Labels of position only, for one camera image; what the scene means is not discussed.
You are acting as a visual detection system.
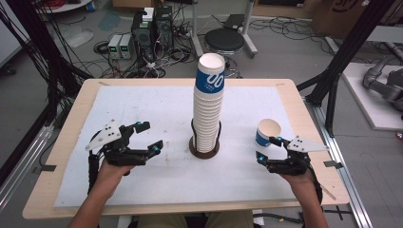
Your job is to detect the person's left hand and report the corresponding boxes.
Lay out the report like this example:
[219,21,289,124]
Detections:
[94,159,138,201]

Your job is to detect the white table mat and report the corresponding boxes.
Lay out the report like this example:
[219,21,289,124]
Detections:
[53,85,300,208]

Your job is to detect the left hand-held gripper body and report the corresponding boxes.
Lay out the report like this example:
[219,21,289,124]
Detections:
[85,119,150,168]

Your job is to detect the person's khaki pants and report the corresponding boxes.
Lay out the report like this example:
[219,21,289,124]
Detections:
[132,210,255,228]

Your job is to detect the grey power supply unit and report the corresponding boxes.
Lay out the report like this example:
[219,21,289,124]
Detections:
[119,33,136,60]
[107,33,123,60]

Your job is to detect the black computer tower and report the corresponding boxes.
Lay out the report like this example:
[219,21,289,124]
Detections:
[130,10,156,59]
[154,5,175,50]

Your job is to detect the clear plastic bag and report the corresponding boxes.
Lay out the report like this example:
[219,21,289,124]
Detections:
[51,25,95,48]

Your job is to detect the black frame post with brace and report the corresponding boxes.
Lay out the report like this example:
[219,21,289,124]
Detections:
[296,0,397,138]

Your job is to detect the black floor cables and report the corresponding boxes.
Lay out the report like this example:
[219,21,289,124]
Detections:
[250,15,337,59]

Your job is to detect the brown cup holder black prongs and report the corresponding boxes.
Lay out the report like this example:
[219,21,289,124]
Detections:
[188,118,222,160]

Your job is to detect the white platform board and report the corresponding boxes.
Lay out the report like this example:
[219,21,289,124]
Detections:
[341,62,403,131]

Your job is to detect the black frame bar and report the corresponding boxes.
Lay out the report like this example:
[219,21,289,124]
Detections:
[0,104,53,186]

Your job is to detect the teal sheet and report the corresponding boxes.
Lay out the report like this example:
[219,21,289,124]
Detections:
[97,9,123,32]

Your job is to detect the black frame post with cables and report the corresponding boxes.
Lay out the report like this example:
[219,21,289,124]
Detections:
[0,0,93,127]

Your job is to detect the aluminium rail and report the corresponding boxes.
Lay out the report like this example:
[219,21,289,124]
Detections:
[303,96,374,228]
[0,124,55,211]

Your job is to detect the small white box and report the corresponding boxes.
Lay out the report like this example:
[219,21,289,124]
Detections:
[142,7,155,23]

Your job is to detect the black tape strip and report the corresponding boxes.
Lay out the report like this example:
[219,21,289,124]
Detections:
[32,164,57,175]
[323,160,344,170]

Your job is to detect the round white table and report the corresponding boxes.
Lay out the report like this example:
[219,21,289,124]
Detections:
[36,0,93,14]

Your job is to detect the white stand leg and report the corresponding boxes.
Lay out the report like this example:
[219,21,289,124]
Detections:
[189,0,204,59]
[240,0,259,59]

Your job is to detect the single blue-banded paper cup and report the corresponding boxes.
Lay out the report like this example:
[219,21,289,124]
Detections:
[255,118,282,148]

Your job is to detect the black sleeved gripper cable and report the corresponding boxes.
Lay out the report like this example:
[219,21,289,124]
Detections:
[305,163,325,206]
[86,132,103,196]

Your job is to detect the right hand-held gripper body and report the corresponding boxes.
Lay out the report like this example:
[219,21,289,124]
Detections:
[265,135,331,177]

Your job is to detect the flat black pad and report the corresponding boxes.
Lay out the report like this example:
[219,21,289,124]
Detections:
[222,13,245,31]

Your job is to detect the stack of white paper cups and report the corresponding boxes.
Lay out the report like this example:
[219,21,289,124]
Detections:
[192,52,226,154]

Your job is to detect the tan tape strip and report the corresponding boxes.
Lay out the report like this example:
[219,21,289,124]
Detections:
[319,184,337,201]

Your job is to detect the black round stool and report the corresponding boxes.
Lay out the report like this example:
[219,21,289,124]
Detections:
[203,28,245,53]

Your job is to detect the cardboard box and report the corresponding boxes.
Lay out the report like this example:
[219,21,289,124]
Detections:
[312,0,403,40]

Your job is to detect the person's right hand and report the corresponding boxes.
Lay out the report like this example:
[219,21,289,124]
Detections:
[279,171,318,204]

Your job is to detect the tangle of floor cables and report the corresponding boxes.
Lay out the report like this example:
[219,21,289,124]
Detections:
[91,40,198,79]

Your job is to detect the black cable under table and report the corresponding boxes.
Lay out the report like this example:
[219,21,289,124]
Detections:
[252,212,303,224]

